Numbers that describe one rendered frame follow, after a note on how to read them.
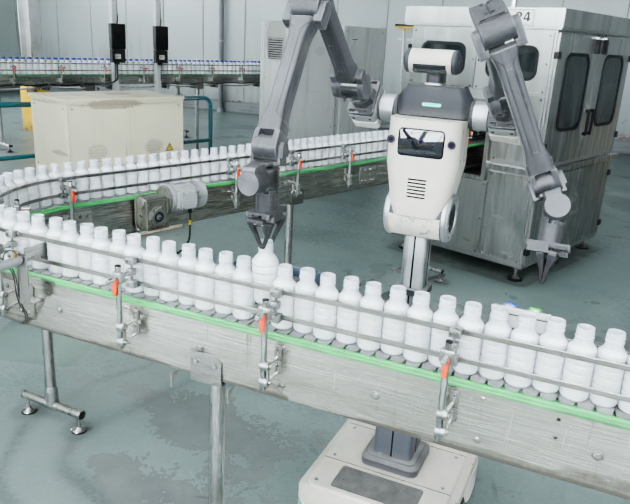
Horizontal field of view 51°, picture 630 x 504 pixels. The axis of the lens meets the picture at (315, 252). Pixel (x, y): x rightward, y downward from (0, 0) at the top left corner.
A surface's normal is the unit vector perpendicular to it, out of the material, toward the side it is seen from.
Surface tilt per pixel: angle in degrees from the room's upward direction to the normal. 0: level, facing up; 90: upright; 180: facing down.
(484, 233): 90
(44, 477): 0
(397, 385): 90
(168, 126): 90
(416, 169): 90
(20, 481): 0
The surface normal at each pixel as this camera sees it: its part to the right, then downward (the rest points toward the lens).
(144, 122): 0.73, 0.25
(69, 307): -0.42, 0.25
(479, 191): -0.68, 0.19
